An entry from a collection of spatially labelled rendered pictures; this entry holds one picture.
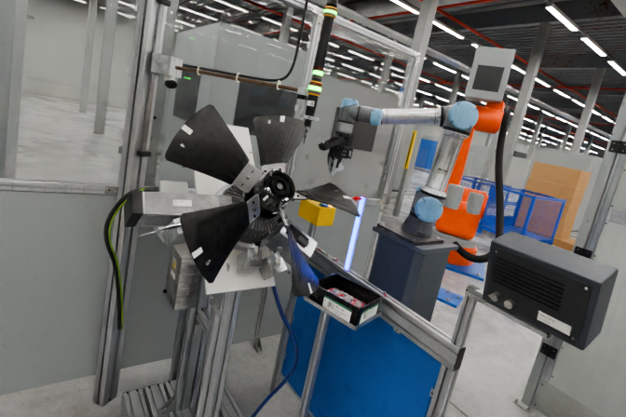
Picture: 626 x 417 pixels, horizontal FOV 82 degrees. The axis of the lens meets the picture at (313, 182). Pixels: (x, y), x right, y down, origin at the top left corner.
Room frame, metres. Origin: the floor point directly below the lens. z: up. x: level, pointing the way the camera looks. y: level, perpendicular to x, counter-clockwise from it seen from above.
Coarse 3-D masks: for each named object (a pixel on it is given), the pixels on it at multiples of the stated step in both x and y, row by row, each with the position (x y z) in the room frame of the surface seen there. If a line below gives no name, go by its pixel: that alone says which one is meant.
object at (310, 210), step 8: (304, 200) 1.73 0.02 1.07; (312, 200) 1.74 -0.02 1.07; (304, 208) 1.71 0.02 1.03; (312, 208) 1.66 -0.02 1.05; (320, 208) 1.63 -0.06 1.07; (328, 208) 1.65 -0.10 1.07; (304, 216) 1.70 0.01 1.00; (312, 216) 1.65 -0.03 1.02; (320, 216) 1.63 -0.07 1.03; (328, 216) 1.66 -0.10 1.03; (320, 224) 1.64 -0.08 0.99; (328, 224) 1.67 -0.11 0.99
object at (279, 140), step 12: (264, 120) 1.41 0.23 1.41; (276, 120) 1.42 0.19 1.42; (288, 120) 1.42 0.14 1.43; (300, 120) 1.43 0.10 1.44; (264, 132) 1.38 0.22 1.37; (276, 132) 1.37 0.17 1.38; (288, 132) 1.37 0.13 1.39; (300, 132) 1.38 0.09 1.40; (264, 144) 1.34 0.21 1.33; (276, 144) 1.33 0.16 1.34; (288, 144) 1.33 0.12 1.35; (264, 156) 1.31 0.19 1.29; (276, 156) 1.30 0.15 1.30; (288, 156) 1.29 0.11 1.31
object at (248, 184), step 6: (246, 168) 1.18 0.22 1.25; (252, 168) 1.18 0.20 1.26; (240, 174) 1.18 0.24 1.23; (246, 174) 1.18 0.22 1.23; (252, 174) 1.18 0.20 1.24; (258, 174) 1.19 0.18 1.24; (240, 180) 1.18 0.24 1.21; (246, 180) 1.18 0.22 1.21; (252, 180) 1.19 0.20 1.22; (240, 186) 1.18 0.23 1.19; (246, 186) 1.18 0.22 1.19; (252, 186) 1.19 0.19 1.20; (246, 192) 1.19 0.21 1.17
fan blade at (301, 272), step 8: (288, 232) 1.11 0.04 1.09; (296, 248) 1.12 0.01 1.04; (296, 256) 1.09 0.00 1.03; (296, 264) 1.07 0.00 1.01; (304, 264) 1.13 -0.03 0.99; (296, 272) 1.05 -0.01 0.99; (304, 272) 1.09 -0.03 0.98; (312, 272) 1.19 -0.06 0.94; (296, 280) 1.03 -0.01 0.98; (304, 280) 1.07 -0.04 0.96; (296, 288) 1.01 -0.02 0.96; (304, 288) 1.05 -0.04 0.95; (312, 288) 1.11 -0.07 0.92; (296, 296) 1.00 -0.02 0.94
